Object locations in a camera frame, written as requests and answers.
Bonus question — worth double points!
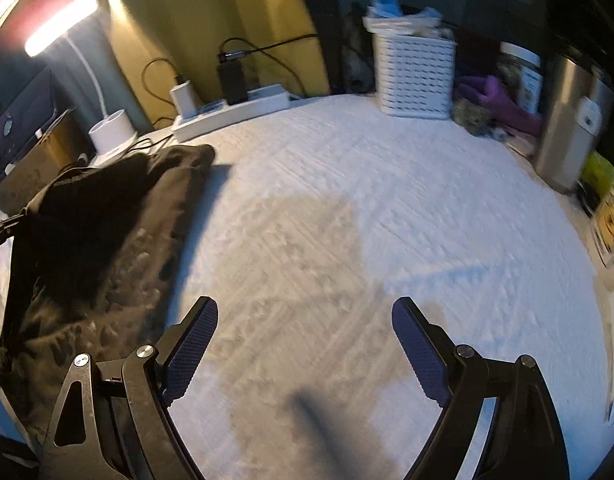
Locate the white power strip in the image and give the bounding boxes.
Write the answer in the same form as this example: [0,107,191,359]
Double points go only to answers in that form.
[170,85,291,142]

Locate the white textured table cloth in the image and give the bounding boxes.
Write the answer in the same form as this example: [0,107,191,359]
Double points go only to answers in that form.
[0,91,614,480]

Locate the coiled black and white cables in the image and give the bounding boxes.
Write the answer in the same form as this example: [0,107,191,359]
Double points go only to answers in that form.
[129,136,169,156]

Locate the yellow-green packet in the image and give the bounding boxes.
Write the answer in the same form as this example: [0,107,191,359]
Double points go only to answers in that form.
[578,151,614,214]

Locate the white desk lamp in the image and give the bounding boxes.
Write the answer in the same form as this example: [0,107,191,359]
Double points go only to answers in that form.
[23,0,138,158]

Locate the black cable of white charger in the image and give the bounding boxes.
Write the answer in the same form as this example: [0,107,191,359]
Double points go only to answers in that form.
[141,58,186,128]

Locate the yellow printed paper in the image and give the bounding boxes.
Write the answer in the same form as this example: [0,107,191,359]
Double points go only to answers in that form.
[586,180,614,292]

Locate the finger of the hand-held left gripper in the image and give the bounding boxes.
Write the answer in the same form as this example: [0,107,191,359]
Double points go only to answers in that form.
[0,212,30,257]

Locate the black charger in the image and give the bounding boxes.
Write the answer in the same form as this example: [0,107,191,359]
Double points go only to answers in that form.
[216,57,249,106]

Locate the yellow curtain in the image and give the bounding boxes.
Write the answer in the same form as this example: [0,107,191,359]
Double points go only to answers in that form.
[81,0,334,132]

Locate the stainless steel container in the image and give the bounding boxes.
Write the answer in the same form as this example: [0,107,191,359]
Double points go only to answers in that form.
[531,46,614,196]

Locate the brown cardboard box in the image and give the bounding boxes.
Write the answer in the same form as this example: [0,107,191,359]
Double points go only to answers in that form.
[0,106,96,212]

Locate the glass jar with white lid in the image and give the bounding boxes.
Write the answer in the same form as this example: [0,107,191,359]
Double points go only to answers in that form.
[496,41,544,114]

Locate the white plastic bag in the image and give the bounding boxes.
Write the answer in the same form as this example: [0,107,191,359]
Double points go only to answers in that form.
[362,0,456,42]

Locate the purple cloth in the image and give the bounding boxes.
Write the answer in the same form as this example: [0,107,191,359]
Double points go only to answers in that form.
[453,74,544,137]

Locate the white charger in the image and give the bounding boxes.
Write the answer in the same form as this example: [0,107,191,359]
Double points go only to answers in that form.
[169,81,197,114]

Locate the grey-green crumpled bundle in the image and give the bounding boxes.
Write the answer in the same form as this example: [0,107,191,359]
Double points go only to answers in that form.
[451,98,494,136]

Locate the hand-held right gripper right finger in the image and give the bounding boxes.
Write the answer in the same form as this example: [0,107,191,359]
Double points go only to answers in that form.
[391,296,570,480]

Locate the white woven plastic basket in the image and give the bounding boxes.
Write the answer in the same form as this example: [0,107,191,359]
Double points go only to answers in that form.
[371,29,459,120]

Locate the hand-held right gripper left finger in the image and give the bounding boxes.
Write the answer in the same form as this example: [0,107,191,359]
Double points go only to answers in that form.
[37,296,220,480]

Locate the dark brown garment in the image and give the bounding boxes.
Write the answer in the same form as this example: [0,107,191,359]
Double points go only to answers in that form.
[0,144,217,448]

